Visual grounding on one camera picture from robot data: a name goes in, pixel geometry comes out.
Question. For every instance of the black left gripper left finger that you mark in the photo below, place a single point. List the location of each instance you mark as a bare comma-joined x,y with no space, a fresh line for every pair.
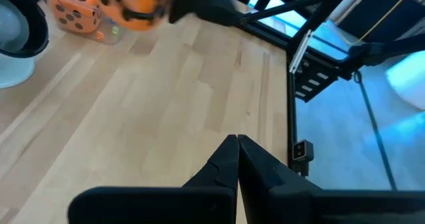
222,174

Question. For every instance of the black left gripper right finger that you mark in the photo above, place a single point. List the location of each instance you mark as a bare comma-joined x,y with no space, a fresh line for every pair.
265,180

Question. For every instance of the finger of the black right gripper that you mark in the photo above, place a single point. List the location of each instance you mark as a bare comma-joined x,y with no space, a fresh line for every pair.
142,15

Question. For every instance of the large orange foam die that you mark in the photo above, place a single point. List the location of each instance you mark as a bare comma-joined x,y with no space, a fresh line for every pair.
83,4
146,1

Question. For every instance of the black desk foot bar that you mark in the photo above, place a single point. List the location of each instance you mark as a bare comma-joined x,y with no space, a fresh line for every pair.
385,51

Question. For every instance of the small black table camera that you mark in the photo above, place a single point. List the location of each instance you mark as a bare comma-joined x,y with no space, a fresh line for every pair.
302,151

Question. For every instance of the black aluminium table frame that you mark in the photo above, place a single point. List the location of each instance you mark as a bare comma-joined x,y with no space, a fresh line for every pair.
291,117

